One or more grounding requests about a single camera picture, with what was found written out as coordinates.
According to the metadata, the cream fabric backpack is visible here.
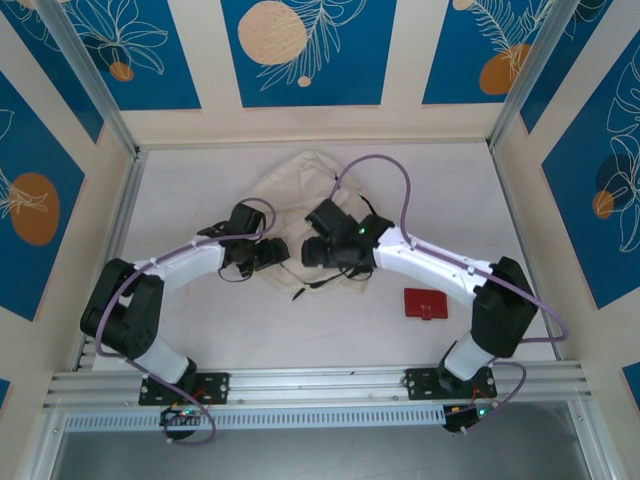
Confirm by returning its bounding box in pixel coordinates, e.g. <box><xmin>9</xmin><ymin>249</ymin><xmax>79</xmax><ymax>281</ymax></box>
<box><xmin>197</xmin><ymin>149</ymin><xmax>385</xmax><ymax>302</ymax></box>

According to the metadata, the red pencil case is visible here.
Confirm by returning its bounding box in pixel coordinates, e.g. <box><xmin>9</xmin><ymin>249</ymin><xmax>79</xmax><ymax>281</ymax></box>
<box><xmin>403</xmin><ymin>287</ymin><xmax>450</xmax><ymax>321</ymax></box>

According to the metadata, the small controller board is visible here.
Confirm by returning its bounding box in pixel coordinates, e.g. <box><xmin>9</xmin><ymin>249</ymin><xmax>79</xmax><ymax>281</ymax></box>
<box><xmin>159</xmin><ymin>405</ymin><xmax>209</xmax><ymax>426</ymax></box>
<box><xmin>442</xmin><ymin>402</ymin><xmax>501</xmax><ymax>435</ymax></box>

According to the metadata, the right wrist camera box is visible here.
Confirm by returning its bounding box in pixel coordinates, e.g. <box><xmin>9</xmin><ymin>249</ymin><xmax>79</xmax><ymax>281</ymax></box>
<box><xmin>304</xmin><ymin>198</ymin><xmax>357</xmax><ymax>237</ymax></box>

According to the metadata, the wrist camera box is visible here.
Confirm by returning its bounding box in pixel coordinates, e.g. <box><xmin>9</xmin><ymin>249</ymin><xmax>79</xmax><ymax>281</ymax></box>
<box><xmin>304</xmin><ymin>198</ymin><xmax>357</xmax><ymax>237</ymax></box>
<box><xmin>227</xmin><ymin>201</ymin><xmax>267</xmax><ymax>237</ymax></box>

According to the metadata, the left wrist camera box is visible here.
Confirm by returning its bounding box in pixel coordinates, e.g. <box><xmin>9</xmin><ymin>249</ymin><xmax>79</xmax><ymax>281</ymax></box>
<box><xmin>227</xmin><ymin>201</ymin><xmax>267</xmax><ymax>237</ymax></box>

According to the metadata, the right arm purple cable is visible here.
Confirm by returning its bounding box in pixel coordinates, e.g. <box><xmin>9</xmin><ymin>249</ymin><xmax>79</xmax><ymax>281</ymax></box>
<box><xmin>332</xmin><ymin>154</ymin><xmax>571</xmax><ymax>419</ymax></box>

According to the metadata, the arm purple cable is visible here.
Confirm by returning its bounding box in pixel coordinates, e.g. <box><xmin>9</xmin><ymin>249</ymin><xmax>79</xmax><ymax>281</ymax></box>
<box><xmin>94</xmin><ymin>198</ymin><xmax>278</xmax><ymax>446</ymax></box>
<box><xmin>332</xmin><ymin>154</ymin><xmax>571</xmax><ymax>419</ymax></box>

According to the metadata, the aluminium mounting rail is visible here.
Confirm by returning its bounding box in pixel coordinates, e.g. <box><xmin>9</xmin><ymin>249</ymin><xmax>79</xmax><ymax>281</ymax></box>
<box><xmin>42</xmin><ymin>359</ymin><xmax>594</xmax><ymax>414</ymax></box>

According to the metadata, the aluminium side rail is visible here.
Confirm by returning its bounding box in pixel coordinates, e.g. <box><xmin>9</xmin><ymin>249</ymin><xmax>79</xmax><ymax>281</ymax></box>
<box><xmin>487</xmin><ymin>142</ymin><xmax>569</xmax><ymax>364</ymax></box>
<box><xmin>73</xmin><ymin>149</ymin><xmax>149</xmax><ymax>374</ymax></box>

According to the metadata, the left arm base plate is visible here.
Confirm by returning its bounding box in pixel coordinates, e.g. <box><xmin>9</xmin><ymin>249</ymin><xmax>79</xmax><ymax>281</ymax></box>
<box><xmin>138</xmin><ymin>372</ymin><xmax>232</xmax><ymax>407</ymax></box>

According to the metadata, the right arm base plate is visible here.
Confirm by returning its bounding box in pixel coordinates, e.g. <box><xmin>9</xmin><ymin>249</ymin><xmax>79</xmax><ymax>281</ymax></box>
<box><xmin>403</xmin><ymin>366</ymin><xmax>497</xmax><ymax>401</ymax></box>

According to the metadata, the grey slotted cable duct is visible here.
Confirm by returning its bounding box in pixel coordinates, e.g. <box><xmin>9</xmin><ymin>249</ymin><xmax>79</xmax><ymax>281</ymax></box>
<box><xmin>63</xmin><ymin>403</ymin><xmax>447</xmax><ymax>432</ymax></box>

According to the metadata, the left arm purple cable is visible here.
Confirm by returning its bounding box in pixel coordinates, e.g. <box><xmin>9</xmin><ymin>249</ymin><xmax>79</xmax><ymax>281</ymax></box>
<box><xmin>94</xmin><ymin>198</ymin><xmax>278</xmax><ymax>446</ymax></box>

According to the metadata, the aluminium frame post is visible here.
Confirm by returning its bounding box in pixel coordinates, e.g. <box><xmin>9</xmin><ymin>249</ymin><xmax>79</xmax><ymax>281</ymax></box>
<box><xmin>489</xmin><ymin>0</ymin><xmax>586</xmax><ymax>154</ymax></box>
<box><xmin>37</xmin><ymin>0</ymin><xmax>139</xmax><ymax>159</ymax></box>

